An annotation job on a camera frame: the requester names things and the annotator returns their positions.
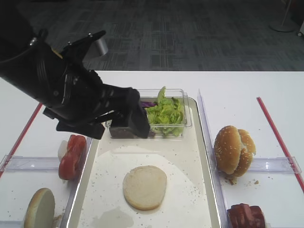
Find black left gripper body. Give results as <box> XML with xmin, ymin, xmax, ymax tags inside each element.
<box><xmin>43</xmin><ymin>30</ymin><xmax>140</xmax><ymax>139</ymax></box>

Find purple cabbage leaves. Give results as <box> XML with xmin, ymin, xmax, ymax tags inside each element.
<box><xmin>109</xmin><ymin>101</ymin><xmax>156</xmax><ymax>139</ymax></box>

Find white stand base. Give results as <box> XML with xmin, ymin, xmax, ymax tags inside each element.
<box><xmin>269</xmin><ymin>0</ymin><xmax>294</xmax><ymax>33</ymax></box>

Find sesame bun smaller piece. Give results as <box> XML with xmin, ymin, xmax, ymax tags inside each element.
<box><xmin>233</xmin><ymin>129</ymin><xmax>256</xmax><ymax>177</ymax></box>

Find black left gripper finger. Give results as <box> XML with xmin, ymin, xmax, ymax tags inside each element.
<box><xmin>127</xmin><ymin>105</ymin><xmax>150</xmax><ymax>139</ymax></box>

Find red straw right side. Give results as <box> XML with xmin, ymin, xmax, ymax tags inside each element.
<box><xmin>257</xmin><ymin>97</ymin><xmax>304</xmax><ymax>191</ymax></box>

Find metal tray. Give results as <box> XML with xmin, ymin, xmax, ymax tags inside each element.
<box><xmin>77</xmin><ymin>98</ymin><xmax>219</xmax><ymax>228</ymax></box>

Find clear vertical divider left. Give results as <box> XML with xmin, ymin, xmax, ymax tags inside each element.
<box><xmin>59</xmin><ymin>137</ymin><xmax>98</xmax><ymax>228</ymax></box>

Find clear plastic rail upper right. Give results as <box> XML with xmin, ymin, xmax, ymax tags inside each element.
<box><xmin>247</xmin><ymin>157</ymin><xmax>302</xmax><ymax>174</ymax></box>

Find red tomato slices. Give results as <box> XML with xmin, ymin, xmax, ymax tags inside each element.
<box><xmin>58</xmin><ymin>134</ymin><xmax>86</xmax><ymax>181</ymax></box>

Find clear plastic container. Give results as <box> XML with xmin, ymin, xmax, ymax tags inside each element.
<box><xmin>105</xmin><ymin>88</ymin><xmax>192</xmax><ymax>140</ymax></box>

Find green lettuce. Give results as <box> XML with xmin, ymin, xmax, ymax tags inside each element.
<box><xmin>146</xmin><ymin>86</ymin><xmax>184</xmax><ymax>137</ymax></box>

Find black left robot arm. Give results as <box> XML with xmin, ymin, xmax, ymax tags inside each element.
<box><xmin>0</xmin><ymin>0</ymin><xmax>150</xmax><ymax>139</ymax></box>

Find red straw left side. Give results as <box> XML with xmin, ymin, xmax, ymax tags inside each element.
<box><xmin>0</xmin><ymin>103</ymin><xmax>42</xmax><ymax>177</ymax></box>

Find clear plastic rail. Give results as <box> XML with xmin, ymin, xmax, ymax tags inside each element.
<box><xmin>0</xmin><ymin>155</ymin><xmax>59</xmax><ymax>172</ymax></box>
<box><xmin>247</xmin><ymin>157</ymin><xmax>302</xmax><ymax>174</ymax></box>

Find bun slice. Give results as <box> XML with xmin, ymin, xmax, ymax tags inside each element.
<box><xmin>123</xmin><ymin>165</ymin><xmax>167</xmax><ymax>211</ymax></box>
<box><xmin>23</xmin><ymin>188</ymin><xmax>55</xmax><ymax>228</ymax></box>

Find sesame bun larger piece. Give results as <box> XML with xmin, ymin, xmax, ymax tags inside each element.
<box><xmin>214</xmin><ymin>125</ymin><xmax>241</xmax><ymax>174</ymax></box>

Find clear plastic rail left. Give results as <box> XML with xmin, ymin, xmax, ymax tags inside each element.
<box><xmin>0</xmin><ymin>155</ymin><xmax>59</xmax><ymax>172</ymax></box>

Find red straw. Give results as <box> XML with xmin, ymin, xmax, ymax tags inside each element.
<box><xmin>0</xmin><ymin>103</ymin><xmax>42</xmax><ymax>177</ymax></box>
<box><xmin>257</xmin><ymin>97</ymin><xmax>304</xmax><ymax>191</ymax></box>

